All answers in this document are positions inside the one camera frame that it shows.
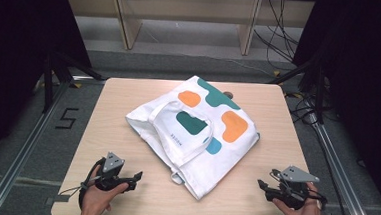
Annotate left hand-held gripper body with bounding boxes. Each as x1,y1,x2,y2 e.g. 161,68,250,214
93,151,136,194

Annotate black metal stand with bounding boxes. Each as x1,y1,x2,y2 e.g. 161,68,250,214
267,55,329,126
40,49,107,117

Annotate white floor cable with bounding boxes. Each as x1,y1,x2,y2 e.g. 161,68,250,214
194,54,277,78

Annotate grey tape strip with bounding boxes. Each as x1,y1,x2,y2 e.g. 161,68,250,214
44,193,71,208

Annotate dark curtain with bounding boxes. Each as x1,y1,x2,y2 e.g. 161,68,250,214
0,0,98,179
284,0,381,210

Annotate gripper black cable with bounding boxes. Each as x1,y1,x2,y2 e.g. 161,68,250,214
77,156,107,213
306,189,330,211

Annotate white tote bag coloured shapes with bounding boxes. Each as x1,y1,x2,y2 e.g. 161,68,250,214
120,71,264,205

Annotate person's left hand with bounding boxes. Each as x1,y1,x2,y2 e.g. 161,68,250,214
80,166,131,215

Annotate black floor cables bundle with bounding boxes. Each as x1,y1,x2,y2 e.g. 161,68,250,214
250,0,303,72

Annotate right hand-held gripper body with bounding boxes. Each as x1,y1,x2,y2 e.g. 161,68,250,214
272,164,321,211

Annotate black cables by stand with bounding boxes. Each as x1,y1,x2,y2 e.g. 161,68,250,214
286,92,318,127

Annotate aluminium floor rail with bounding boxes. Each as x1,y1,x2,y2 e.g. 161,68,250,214
0,71,108,215
303,120,381,215

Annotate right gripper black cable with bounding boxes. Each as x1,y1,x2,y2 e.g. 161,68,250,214
306,189,330,211

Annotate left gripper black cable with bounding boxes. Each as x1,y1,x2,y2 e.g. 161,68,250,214
77,156,107,213

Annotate thin grey cord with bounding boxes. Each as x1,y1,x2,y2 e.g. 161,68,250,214
60,176,92,198

